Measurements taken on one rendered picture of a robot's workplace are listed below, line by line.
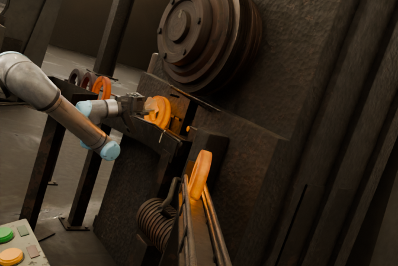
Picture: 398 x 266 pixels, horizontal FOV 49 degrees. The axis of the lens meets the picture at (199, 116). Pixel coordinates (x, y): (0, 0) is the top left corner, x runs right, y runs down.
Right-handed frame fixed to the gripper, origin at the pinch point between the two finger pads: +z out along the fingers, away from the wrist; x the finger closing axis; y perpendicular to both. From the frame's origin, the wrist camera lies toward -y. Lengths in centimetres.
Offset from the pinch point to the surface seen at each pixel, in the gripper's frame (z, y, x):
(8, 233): -76, 4, -77
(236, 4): 8, 48, -34
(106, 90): -3.3, -4.1, 48.4
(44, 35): 28, -10, 276
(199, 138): -5.0, 1.4, -38.8
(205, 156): -19, 6, -62
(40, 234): -42, -67, 29
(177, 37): -5.2, 33.7, -18.9
